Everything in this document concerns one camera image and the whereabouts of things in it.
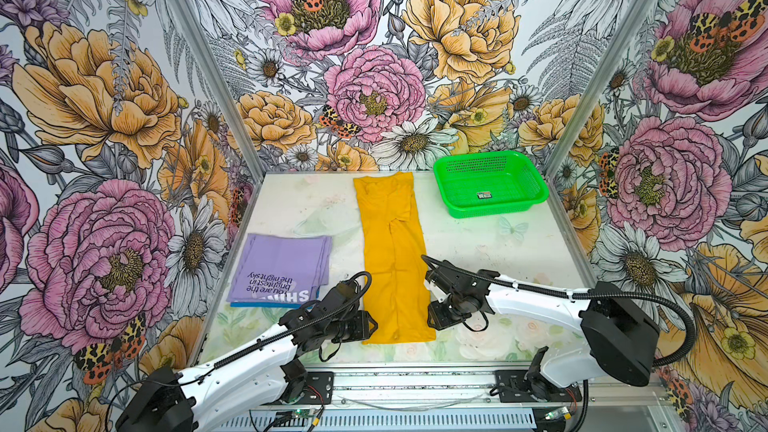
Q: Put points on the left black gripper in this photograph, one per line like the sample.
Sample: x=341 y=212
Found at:
x=361 y=318

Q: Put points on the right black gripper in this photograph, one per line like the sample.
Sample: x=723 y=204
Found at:
x=439 y=320

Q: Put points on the yellow t shirt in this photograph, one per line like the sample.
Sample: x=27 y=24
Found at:
x=393 y=249

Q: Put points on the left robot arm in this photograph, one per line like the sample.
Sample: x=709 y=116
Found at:
x=264 y=371

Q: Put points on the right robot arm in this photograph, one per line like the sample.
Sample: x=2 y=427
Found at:
x=619 y=338

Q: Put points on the folded purple t shirt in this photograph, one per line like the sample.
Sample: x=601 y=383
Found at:
x=280 y=272

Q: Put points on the green circuit board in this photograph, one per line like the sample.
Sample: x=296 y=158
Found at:
x=561 y=413
x=299 y=415

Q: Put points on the green plastic basket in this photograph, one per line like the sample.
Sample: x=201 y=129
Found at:
x=512 y=178

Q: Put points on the right green circuit board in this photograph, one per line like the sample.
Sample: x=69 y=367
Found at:
x=561 y=413

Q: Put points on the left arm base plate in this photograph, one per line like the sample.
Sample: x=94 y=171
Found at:
x=316 y=389

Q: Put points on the aluminium front rail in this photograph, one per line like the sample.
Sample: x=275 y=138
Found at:
x=411 y=387

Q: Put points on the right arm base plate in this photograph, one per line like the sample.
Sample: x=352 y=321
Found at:
x=512 y=386

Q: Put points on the left aluminium corner post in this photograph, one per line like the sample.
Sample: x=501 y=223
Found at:
x=188 y=23

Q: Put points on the aluminium corner post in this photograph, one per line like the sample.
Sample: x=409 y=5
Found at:
x=625 y=32
x=188 y=23

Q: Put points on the right aluminium corner post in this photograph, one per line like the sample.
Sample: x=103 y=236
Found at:
x=625 y=32

